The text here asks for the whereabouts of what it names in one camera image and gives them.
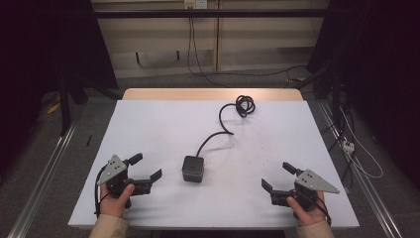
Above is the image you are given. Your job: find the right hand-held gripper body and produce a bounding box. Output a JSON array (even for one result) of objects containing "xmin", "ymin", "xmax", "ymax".
[{"xmin": 269, "ymin": 169, "xmax": 341, "ymax": 213}]

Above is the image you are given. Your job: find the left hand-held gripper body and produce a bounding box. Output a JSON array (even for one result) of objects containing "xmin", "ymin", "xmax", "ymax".
[{"xmin": 97, "ymin": 154, "xmax": 153, "ymax": 199}]

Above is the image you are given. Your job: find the black cube power adapter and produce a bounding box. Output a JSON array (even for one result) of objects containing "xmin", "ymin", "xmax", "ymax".
[{"xmin": 181, "ymin": 155, "xmax": 205, "ymax": 183}]

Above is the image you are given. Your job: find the black adapter cable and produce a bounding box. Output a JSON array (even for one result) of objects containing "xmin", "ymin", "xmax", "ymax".
[{"xmin": 196, "ymin": 94, "xmax": 257, "ymax": 158}]

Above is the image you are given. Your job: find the person's right hand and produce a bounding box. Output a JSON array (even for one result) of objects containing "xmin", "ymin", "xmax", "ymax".
[{"xmin": 285, "ymin": 190, "xmax": 328, "ymax": 228}]

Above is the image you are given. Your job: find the person's left hand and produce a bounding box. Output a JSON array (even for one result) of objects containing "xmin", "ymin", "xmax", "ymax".
[{"xmin": 99, "ymin": 183, "xmax": 136, "ymax": 219}]

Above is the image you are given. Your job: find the white table cover sheet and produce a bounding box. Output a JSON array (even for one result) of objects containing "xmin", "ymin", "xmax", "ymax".
[{"xmin": 67, "ymin": 99, "xmax": 361, "ymax": 230}]

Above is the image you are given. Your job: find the black metal stand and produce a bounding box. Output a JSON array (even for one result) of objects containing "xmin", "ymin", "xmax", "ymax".
[
  {"xmin": 292, "ymin": 63, "xmax": 356, "ymax": 189},
  {"xmin": 56, "ymin": 74, "xmax": 124, "ymax": 137}
]

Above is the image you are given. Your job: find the wooden table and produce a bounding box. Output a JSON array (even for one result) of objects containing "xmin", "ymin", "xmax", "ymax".
[{"xmin": 122, "ymin": 87, "xmax": 304, "ymax": 102}]

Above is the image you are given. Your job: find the black curtain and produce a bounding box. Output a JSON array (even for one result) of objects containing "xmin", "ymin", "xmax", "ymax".
[
  {"xmin": 0, "ymin": 0, "xmax": 119, "ymax": 177},
  {"xmin": 306, "ymin": 0, "xmax": 420, "ymax": 191}
]

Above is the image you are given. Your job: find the black horizontal bar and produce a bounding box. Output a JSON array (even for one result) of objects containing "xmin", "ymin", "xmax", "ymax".
[{"xmin": 93, "ymin": 8, "xmax": 329, "ymax": 20}]

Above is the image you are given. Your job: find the left hand-held gripper black cable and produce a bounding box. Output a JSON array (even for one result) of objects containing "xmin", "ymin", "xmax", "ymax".
[{"xmin": 94, "ymin": 165, "xmax": 111, "ymax": 218}]

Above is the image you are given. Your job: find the hand-held gripper black cable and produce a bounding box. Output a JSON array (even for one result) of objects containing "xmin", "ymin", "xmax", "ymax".
[
  {"xmin": 94, "ymin": 165, "xmax": 111, "ymax": 218},
  {"xmin": 305, "ymin": 192, "xmax": 333, "ymax": 227}
]

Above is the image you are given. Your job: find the right hand-held gripper black cable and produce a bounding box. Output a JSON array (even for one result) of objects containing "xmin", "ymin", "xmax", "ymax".
[{"xmin": 305, "ymin": 192, "xmax": 333, "ymax": 227}]

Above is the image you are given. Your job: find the aluminium floor rail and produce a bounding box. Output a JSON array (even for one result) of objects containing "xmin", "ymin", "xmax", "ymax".
[
  {"xmin": 6, "ymin": 110, "xmax": 83, "ymax": 238},
  {"xmin": 316, "ymin": 98, "xmax": 404, "ymax": 238}
]

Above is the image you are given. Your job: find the white floor cable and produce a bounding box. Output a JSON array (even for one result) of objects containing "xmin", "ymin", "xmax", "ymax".
[{"xmin": 339, "ymin": 106, "xmax": 384, "ymax": 179}]

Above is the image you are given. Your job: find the black wall cable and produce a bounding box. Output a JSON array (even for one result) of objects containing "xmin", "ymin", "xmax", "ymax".
[{"xmin": 186, "ymin": 17, "xmax": 309, "ymax": 88}]

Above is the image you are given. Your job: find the white wall socket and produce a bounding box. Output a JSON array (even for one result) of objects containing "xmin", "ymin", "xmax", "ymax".
[{"xmin": 183, "ymin": 0, "xmax": 209, "ymax": 10}]

